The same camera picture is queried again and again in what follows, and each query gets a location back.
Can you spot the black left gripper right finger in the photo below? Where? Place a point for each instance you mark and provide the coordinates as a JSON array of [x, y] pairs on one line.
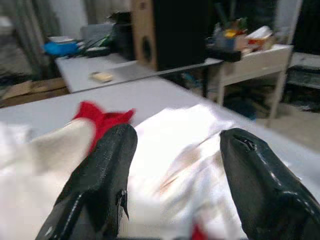
[[262, 190]]

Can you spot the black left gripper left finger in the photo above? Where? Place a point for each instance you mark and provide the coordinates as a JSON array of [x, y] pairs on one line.
[[100, 180]]

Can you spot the red garment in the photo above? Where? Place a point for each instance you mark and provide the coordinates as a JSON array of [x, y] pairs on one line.
[[100, 117]]

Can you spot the cream garment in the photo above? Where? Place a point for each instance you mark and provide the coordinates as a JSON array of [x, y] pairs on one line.
[[37, 162]]

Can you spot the red cloth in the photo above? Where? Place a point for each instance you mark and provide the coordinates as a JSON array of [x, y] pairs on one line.
[[198, 233]]

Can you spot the white printed garment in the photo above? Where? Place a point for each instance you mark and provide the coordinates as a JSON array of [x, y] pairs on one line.
[[175, 140]]

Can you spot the white remote control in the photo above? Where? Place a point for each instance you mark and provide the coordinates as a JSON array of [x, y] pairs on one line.
[[101, 76]]

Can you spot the brown cardboard sheet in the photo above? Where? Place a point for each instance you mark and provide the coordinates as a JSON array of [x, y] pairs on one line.
[[32, 90]]

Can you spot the white desk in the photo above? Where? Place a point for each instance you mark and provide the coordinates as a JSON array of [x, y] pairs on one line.
[[262, 60]]

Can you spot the blue box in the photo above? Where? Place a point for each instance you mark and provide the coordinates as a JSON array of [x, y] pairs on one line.
[[60, 48]]

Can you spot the black flat device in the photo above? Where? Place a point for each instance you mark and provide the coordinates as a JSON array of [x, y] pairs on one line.
[[225, 55]]

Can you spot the black box device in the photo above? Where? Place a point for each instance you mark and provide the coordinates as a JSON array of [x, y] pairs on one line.
[[123, 37]]

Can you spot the grey curtain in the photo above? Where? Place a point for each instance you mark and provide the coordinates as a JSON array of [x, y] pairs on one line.
[[27, 37]]

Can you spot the yellow item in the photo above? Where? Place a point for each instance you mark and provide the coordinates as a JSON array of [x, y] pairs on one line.
[[230, 33]]

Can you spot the wooden loudspeaker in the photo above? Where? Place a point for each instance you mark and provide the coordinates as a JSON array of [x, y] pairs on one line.
[[180, 37]]

